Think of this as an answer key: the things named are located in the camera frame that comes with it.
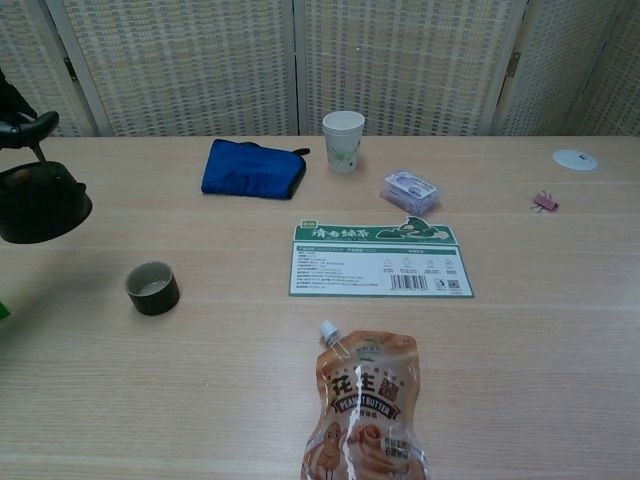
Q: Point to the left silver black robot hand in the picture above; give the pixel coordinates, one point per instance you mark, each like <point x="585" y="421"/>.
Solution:
<point x="35" y="127"/>

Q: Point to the black cast iron teapot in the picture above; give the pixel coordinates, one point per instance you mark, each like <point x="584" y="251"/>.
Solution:
<point x="40" y="210"/>

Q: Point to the dark green teacup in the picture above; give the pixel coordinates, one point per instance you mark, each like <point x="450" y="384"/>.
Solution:
<point x="155" y="300"/>

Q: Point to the white paper cup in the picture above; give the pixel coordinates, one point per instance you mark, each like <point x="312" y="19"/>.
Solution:
<point x="342" y="150"/>

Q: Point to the green tea label card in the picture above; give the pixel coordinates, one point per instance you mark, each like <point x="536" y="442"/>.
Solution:
<point x="350" y="270"/>

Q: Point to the brass screen hinge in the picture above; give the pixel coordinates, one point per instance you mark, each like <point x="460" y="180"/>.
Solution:
<point x="513" y="65"/>
<point x="70" y="69"/>

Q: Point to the woven bamboo folding screen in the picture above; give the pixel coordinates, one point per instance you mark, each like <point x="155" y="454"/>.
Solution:
<point x="200" y="65"/>

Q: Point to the green plastic piece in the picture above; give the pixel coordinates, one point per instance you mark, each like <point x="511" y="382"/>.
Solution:
<point x="3" y="310"/>

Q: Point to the blue folded cloth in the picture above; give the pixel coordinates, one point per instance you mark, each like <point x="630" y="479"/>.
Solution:
<point x="245" y="170"/>

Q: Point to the clear box purple contents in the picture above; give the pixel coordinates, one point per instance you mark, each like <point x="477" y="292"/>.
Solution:
<point x="411" y="192"/>

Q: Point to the peanut butter spout pouch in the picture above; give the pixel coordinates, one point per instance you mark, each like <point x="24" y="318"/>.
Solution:
<point x="365" y="410"/>

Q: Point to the pink binder clip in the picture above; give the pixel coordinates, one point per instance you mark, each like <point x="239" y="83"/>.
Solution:
<point x="546" y="201"/>

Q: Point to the white round disc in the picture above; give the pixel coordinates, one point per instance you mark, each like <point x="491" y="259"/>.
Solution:
<point x="572" y="160"/>

